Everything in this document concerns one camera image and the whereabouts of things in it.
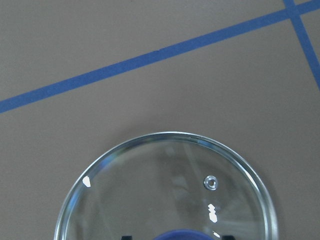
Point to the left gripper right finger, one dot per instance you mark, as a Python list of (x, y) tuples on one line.
[(227, 237)]

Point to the glass pot lid blue knob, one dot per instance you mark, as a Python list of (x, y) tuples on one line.
[(168, 186)]

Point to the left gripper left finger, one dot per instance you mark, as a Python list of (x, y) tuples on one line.
[(127, 237)]

